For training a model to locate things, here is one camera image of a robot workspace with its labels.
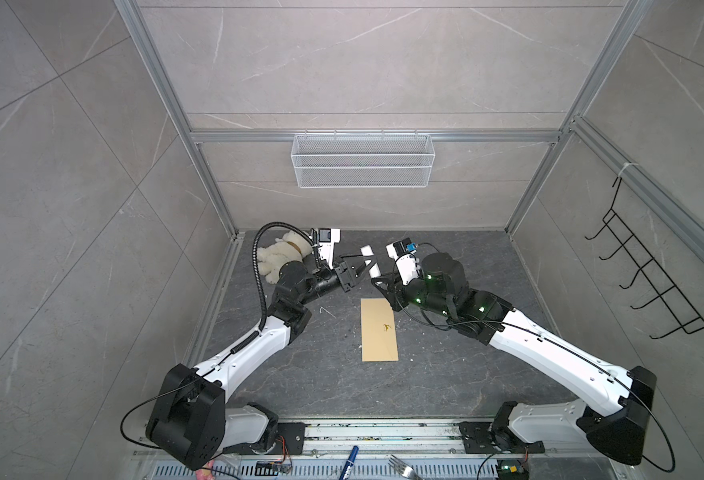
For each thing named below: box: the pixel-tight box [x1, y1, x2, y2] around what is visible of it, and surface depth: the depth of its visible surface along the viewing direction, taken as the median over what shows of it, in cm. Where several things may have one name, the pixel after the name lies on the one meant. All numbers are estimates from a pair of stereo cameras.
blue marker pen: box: [339, 445, 359, 480], surface depth 71 cm
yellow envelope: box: [360, 298, 399, 362], surface depth 92 cm
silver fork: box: [387, 454, 423, 480], surface depth 70 cm
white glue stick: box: [360, 244, 381, 278], surface depth 67 cm
